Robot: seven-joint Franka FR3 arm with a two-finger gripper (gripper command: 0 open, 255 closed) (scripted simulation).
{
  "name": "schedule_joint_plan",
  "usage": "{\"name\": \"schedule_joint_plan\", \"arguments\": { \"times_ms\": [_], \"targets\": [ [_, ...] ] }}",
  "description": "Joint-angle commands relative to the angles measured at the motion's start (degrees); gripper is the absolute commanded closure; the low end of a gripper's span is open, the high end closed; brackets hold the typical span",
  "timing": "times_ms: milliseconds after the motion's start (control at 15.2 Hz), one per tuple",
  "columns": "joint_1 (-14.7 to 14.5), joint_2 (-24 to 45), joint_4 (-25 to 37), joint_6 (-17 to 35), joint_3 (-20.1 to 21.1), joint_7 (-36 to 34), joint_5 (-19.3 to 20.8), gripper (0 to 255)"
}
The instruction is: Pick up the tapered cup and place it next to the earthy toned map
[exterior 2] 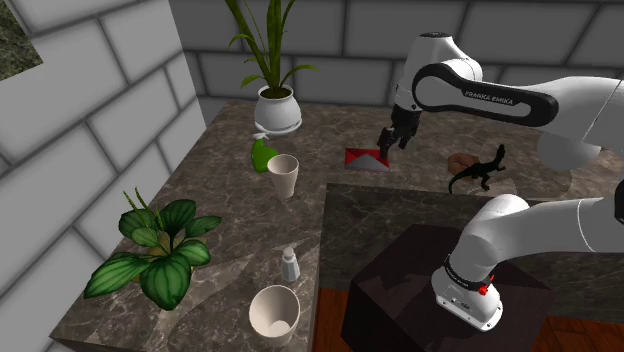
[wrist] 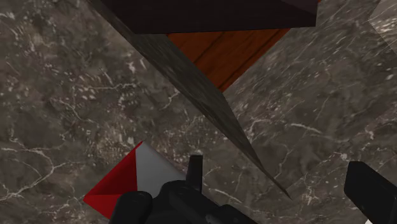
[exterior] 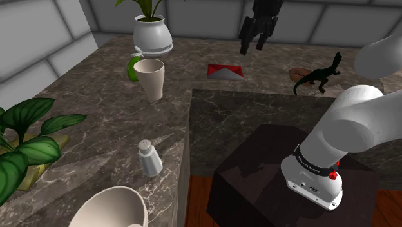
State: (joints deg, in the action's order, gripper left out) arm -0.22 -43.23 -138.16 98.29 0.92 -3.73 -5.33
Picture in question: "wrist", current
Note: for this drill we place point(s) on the red and grey box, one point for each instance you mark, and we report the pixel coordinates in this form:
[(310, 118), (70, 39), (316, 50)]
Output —
[(149, 170)]

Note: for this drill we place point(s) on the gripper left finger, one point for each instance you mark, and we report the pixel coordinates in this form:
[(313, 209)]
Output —
[(186, 201)]

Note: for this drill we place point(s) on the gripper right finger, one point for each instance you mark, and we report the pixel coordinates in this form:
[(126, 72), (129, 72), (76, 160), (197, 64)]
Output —
[(369, 189)]

